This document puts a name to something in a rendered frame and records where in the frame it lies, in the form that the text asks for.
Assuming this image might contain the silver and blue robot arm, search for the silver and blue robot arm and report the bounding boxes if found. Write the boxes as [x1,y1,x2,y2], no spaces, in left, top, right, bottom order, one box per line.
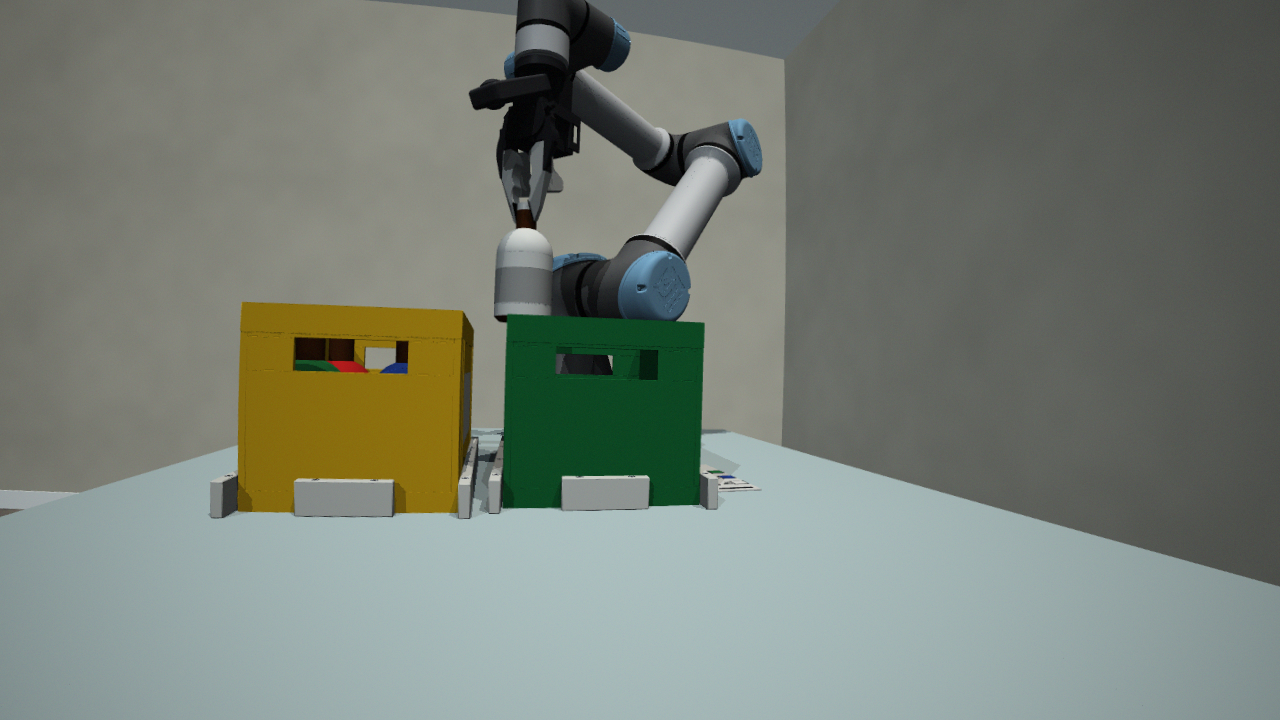
[468,0,762,322]

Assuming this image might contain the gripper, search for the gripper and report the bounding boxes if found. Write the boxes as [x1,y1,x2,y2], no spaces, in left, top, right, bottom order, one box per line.
[497,54,581,224]

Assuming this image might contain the yellow crate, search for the yellow crate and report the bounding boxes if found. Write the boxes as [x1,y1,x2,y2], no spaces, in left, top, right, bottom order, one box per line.
[237,302,474,512]

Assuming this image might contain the white bottle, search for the white bottle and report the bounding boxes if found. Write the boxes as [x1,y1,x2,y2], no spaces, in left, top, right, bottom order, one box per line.
[494,202,553,323]

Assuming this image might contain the dark green crate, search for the dark green crate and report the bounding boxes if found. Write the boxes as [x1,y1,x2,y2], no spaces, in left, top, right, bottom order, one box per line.
[503,314,705,509]

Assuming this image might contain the white paper pick list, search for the white paper pick list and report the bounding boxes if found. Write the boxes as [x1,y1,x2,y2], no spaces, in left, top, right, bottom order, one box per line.
[700,464,762,492]

